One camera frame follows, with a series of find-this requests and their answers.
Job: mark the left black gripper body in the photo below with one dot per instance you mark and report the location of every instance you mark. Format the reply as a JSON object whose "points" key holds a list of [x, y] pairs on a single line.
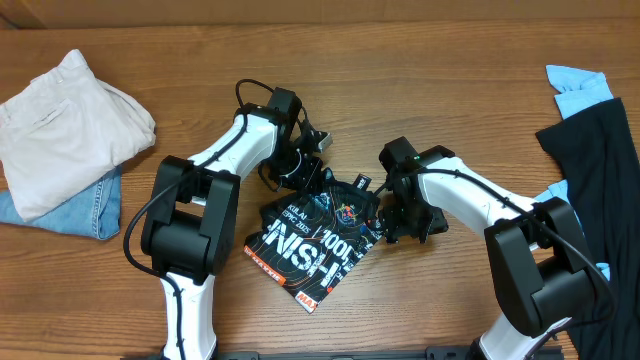
{"points": [[291, 170]]}

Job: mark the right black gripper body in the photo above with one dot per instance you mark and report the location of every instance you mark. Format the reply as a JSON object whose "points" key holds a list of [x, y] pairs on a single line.
{"points": [[416, 218]]}

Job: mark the black orange patterned jersey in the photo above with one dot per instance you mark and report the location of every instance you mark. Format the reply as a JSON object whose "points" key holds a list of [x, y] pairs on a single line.
{"points": [[310, 241]]}

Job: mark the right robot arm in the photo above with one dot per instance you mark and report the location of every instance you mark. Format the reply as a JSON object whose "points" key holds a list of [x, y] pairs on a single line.
{"points": [[544, 276]]}

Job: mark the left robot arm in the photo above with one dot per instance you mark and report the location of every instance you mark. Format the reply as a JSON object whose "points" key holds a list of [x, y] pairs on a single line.
{"points": [[190, 219]]}

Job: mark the plain black garment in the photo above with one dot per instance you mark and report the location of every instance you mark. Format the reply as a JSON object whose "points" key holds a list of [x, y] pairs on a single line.
{"points": [[595, 151]]}

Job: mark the folded blue jeans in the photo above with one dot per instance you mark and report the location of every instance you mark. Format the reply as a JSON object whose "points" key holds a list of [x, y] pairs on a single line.
{"points": [[93, 213]]}

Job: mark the light blue shirt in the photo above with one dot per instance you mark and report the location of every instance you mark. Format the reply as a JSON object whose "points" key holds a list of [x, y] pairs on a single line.
{"points": [[577, 90]]}

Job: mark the folded beige trousers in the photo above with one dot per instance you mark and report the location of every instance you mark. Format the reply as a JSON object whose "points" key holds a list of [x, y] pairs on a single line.
{"points": [[65, 131]]}

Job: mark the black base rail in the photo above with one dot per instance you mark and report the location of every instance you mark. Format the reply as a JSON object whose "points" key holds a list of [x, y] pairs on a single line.
{"points": [[345, 355]]}

